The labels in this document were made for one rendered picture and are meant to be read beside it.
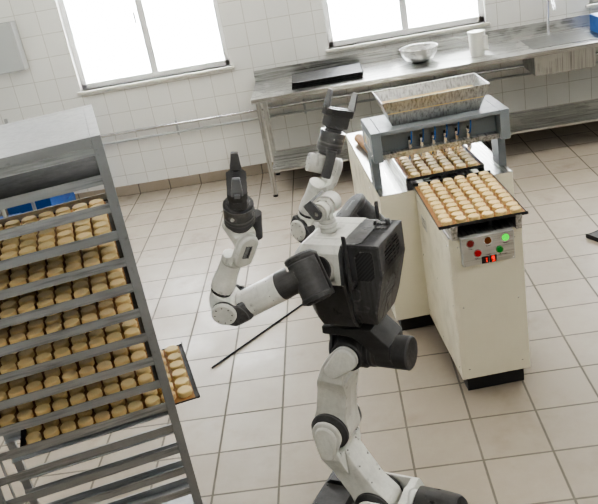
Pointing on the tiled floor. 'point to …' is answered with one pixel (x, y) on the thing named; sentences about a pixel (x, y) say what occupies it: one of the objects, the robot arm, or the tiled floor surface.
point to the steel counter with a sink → (539, 118)
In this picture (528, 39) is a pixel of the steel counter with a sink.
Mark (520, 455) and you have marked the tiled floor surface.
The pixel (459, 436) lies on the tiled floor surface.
